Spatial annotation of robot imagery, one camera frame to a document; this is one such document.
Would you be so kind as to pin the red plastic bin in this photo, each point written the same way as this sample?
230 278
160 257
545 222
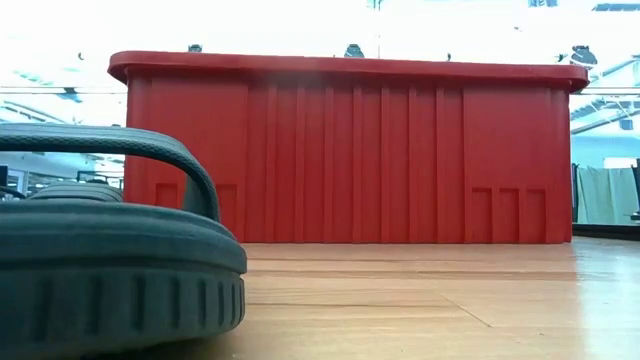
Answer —
350 150

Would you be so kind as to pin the dark ceiling fixture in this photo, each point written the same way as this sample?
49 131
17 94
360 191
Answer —
354 51
195 48
584 55

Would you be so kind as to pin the black slide sandal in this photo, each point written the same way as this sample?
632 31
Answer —
100 250
75 192

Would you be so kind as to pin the green curtain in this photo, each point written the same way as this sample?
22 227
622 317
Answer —
605 195

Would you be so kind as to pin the black aluminium rig frame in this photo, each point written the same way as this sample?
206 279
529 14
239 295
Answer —
610 231

